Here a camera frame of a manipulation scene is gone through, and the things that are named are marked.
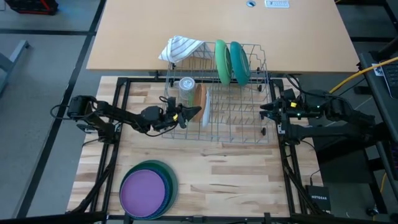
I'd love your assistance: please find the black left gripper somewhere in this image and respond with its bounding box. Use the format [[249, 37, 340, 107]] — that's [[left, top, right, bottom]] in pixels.
[[155, 106, 203, 130]]

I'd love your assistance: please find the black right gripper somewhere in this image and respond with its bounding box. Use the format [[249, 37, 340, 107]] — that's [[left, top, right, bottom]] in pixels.
[[259, 100, 302, 124]]

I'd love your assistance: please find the orange divided plate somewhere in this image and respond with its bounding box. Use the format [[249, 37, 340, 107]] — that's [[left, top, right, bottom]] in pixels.
[[192, 83, 208, 123]]

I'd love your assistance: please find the white plate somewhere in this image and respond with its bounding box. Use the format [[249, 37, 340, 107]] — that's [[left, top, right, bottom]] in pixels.
[[201, 88, 212, 129]]

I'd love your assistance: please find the teal plate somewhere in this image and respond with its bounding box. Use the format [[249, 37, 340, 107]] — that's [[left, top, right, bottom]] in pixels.
[[229, 40, 251, 87]]

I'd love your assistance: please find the light green plate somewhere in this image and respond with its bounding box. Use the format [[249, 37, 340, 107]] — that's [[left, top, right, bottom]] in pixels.
[[214, 39, 233, 87]]

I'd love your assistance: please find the dark green plate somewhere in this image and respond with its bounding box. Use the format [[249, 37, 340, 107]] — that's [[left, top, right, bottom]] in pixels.
[[119, 159, 178, 219]]

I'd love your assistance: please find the purple plate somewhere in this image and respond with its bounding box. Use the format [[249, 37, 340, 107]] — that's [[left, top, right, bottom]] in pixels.
[[119, 169, 167, 218]]

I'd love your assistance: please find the clear glass cup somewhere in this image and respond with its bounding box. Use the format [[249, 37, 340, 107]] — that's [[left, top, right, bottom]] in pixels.
[[178, 77, 197, 105]]

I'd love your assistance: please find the white striped dish towel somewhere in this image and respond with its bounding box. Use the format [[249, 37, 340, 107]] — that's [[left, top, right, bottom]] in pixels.
[[157, 35, 215, 64]]

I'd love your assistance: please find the beige wooden table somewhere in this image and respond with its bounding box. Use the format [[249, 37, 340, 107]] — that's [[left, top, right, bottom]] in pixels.
[[86, 0, 361, 74]]

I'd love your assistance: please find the dark grey desk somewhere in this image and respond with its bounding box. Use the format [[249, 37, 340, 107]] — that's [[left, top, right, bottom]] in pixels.
[[357, 51, 398, 187]]

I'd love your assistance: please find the white power strip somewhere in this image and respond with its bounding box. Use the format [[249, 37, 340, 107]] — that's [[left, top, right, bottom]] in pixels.
[[264, 0, 290, 9]]

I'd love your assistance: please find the white printed sticker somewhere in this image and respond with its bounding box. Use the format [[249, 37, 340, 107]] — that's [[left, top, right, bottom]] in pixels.
[[371, 63, 387, 77]]

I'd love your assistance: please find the black keyboard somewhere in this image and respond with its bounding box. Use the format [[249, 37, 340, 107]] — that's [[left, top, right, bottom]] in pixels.
[[381, 61, 398, 100]]

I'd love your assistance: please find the grey metal desk leg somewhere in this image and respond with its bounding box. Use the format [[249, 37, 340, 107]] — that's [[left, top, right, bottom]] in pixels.
[[0, 39, 31, 94]]

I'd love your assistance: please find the red and black toolbox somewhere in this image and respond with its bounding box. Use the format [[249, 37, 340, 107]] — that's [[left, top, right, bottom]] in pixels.
[[4, 0, 59, 16]]

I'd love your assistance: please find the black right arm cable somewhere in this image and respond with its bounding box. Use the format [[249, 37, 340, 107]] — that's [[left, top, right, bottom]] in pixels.
[[285, 73, 312, 100]]

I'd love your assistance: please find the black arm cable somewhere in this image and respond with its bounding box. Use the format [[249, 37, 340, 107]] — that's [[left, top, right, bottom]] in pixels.
[[49, 104, 81, 121], [285, 73, 312, 100]]

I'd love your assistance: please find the grey wire dish rack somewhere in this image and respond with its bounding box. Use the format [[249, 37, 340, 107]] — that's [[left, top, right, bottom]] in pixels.
[[161, 41, 271, 146]]

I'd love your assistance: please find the black metal table frame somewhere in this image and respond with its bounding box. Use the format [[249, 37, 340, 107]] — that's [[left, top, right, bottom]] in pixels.
[[66, 76, 332, 224]]

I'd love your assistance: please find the thick yellow cable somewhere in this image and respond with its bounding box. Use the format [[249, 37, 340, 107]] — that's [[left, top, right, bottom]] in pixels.
[[328, 57, 398, 94]]

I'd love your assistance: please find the black Netgear network switch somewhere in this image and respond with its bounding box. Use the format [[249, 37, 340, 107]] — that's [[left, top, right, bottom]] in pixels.
[[305, 185, 332, 213]]

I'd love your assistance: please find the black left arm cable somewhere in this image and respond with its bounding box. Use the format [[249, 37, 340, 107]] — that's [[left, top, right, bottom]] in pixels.
[[49, 104, 81, 121]]

